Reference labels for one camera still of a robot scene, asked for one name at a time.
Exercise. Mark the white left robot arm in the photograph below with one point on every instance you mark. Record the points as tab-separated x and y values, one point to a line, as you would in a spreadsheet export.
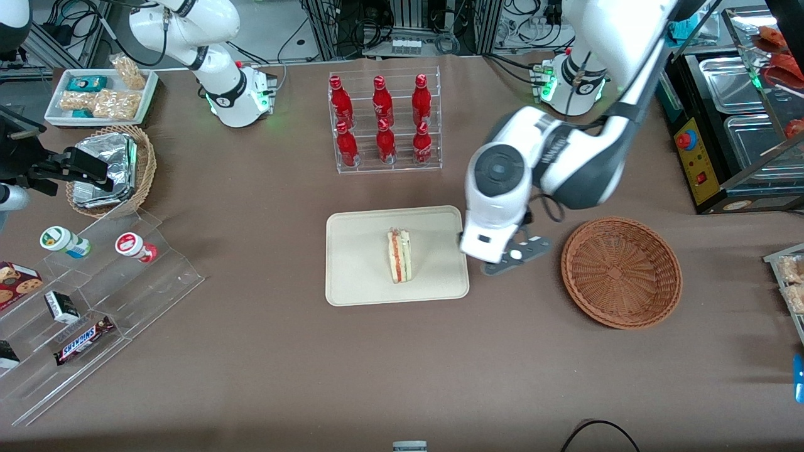
565	163

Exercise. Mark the small teal snack packet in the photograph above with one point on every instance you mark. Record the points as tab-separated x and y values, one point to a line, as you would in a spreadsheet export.
81	113

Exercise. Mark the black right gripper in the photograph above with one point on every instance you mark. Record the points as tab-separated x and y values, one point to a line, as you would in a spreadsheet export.
26	162

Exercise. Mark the beige rectangular serving tray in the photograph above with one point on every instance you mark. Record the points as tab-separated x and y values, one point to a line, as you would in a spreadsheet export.
358	263

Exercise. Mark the steel warmer pan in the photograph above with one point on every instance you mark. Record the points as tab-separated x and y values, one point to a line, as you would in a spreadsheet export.
750	144
728	85

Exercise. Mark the shallow round brown wicker basket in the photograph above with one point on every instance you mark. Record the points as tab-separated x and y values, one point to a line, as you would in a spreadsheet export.
619	273

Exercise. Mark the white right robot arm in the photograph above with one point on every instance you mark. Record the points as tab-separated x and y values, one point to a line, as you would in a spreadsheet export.
207	31

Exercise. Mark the clear acrylic stepped shelf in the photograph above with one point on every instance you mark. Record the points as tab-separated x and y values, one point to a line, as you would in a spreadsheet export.
144	295

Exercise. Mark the clear bag of peanuts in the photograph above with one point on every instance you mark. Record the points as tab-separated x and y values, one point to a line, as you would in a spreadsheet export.
117	105
130	72
78	100

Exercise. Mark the white rectangular snack tray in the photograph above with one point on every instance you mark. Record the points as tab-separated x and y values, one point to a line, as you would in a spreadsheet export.
56	113

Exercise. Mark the silver foil wrapped packs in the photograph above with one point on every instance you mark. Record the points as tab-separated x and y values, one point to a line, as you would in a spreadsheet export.
119	157

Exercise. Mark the black food warmer machine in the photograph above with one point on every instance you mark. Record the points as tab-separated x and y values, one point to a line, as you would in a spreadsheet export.
703	157

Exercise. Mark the small black white box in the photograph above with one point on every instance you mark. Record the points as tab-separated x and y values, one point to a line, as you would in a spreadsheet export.
61	307

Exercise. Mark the white power strip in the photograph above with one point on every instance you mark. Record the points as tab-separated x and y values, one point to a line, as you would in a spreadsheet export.
405	46

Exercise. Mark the grey device edge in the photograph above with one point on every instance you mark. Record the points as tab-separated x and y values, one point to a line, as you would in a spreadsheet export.
409	447

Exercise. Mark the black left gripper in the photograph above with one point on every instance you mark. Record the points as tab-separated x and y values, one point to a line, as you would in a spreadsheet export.
528	218

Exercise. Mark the red lid yogurt cup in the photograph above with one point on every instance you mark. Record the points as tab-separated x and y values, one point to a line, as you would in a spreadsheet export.
132	245

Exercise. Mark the teal snack box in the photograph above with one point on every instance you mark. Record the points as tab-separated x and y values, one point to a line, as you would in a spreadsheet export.
86	83

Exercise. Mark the deep tan wicker basket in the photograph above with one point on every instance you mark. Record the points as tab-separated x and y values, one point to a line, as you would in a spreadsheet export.
146	166

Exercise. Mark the green lid yogurt cup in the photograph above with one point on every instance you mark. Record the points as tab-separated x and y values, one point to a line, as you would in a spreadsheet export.
59	240

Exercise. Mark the red food piece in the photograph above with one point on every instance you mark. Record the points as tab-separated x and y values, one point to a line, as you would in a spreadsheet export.
795	129
769	39
785	69

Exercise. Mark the teal plastic bag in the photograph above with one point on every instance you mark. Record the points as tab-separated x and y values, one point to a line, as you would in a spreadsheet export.
691	28

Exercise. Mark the clear bag of crackers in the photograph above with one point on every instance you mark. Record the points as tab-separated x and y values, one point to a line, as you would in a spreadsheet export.
793	269
795	298

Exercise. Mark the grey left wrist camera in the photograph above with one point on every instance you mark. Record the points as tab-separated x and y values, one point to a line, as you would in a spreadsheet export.
521	254

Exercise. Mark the grey tray with snacks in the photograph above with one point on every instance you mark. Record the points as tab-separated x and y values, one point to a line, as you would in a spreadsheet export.
776	256

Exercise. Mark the red chocolate cookie box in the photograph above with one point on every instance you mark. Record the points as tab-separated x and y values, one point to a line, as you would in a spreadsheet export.
16	282

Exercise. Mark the clear acrylic bottle rack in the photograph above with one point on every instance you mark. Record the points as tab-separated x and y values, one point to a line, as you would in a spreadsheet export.
402	169

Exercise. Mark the small black packet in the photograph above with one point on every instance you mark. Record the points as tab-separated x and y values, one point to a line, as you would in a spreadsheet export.
7	356

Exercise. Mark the blue plastic object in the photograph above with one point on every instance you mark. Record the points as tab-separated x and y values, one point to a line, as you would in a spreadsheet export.
799	376

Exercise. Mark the red cola bottle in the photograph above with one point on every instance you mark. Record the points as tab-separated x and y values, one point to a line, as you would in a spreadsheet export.
422	147
382	103
341	103
421	100
347	147
385	144

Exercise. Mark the triangular sandwich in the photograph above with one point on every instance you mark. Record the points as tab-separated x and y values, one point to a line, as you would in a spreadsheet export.
399	254

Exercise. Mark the red emergency stop button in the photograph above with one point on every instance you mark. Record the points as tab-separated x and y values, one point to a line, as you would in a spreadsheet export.
686	139

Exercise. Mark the brown snickers bar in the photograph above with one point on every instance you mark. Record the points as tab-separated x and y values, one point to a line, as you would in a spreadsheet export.
83	341

